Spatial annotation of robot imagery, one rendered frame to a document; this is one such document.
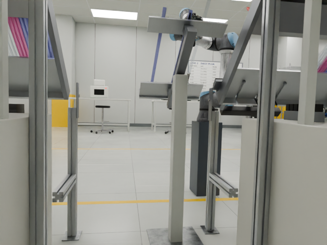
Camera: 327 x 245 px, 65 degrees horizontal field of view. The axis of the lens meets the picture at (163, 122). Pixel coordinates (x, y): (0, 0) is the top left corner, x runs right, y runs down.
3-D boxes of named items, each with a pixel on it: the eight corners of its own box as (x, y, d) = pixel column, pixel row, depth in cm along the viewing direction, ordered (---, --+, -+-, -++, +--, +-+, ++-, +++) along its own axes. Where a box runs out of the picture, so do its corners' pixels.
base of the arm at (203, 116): (193, 120, 203) (194, 108, 203) (211, 121, 206) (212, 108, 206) (200, 122, 189) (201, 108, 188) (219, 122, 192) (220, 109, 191)
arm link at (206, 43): (210, 38, 203) (168, 25, 168) (223, 36, 195) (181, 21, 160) (210, 53, 204) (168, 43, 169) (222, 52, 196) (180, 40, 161)
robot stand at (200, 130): (189, 188, 208) (191, 120, 204) (210, 187, 212) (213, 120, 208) (196, 196, 190) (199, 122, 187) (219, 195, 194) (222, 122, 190)
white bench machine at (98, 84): (90, 98, 667) (90, 80, 664) (107, 98, 677) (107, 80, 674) (89, 97, 631) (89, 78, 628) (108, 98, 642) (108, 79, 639)
